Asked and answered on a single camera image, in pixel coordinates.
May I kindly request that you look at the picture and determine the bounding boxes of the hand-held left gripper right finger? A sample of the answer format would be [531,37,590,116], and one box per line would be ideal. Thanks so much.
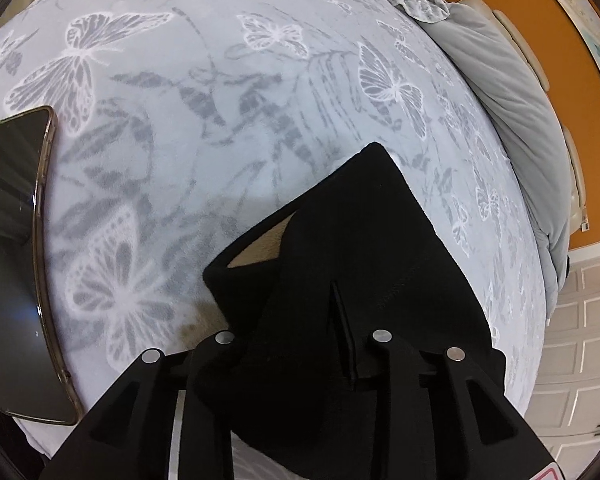
[367,329,551,480]

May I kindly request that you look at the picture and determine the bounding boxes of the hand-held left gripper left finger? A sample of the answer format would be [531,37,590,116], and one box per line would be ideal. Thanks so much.
[40,331,253,480]

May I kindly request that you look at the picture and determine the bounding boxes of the black pants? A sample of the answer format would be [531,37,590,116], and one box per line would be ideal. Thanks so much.
[202,141,508,480]

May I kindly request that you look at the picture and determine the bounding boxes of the white panelled wardrobe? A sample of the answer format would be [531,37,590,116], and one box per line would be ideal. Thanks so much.
[530,245,600,461]

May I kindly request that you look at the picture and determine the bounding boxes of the dark smartphone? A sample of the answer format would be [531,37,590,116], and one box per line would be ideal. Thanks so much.
[0,106,83,426]

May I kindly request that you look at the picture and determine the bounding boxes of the grey butterfly print blanket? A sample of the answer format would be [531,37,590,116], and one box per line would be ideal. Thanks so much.
[0,0,561,480]

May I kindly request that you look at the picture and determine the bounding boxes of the cream padded headboard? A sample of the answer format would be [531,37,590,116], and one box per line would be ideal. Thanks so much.
[460,0,591,233]

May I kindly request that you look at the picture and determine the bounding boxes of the grey duvet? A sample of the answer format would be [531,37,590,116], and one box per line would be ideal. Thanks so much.
[420,0,573,321]

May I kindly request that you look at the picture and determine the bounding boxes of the crumpled pale patterned cloth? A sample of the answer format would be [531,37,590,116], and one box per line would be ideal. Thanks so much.
[382,0,452,25]

